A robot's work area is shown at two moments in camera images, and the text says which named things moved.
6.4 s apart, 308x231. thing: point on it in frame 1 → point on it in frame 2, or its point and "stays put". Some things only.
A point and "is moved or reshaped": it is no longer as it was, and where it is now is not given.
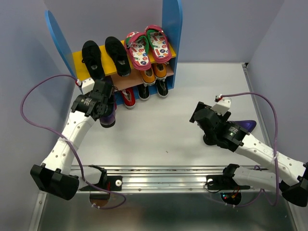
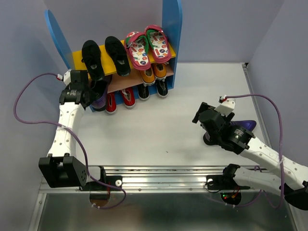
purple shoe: (108, 119) is moved or reshaped
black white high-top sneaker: (144, 93) stays put
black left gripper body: (105, 102) → (92, 95)
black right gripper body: (200, 105) stays put
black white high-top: (162, 88) stays put
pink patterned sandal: (159, 46) stays put
